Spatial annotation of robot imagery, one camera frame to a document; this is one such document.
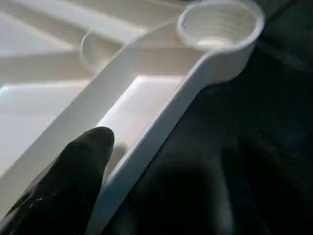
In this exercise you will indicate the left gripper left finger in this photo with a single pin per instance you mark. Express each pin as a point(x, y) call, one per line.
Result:
point(63, 186)

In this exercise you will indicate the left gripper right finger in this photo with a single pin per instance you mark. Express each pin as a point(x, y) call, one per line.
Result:
point(215, 200)

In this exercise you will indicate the white plastic table top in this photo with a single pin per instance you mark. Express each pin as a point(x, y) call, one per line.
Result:
point(122, 73)

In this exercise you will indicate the black mat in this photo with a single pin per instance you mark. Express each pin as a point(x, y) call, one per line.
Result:
point(274, 98)

